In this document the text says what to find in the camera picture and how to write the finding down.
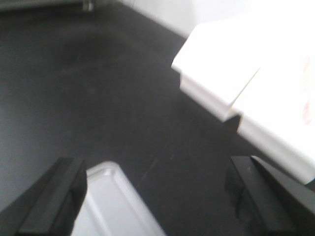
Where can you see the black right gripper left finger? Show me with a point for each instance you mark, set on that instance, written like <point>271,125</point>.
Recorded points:
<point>51,205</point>

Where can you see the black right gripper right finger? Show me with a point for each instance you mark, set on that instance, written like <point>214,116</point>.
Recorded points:
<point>268,202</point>

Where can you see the white bin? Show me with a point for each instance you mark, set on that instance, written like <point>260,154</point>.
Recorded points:
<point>278,112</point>
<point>216,63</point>

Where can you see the white bin left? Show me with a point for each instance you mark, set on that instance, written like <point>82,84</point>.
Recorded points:
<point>216,63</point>

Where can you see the white bin middle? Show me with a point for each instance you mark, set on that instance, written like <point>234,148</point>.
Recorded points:
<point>278,112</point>

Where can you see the silver metal tray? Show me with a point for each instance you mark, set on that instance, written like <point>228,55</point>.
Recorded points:
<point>112,206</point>

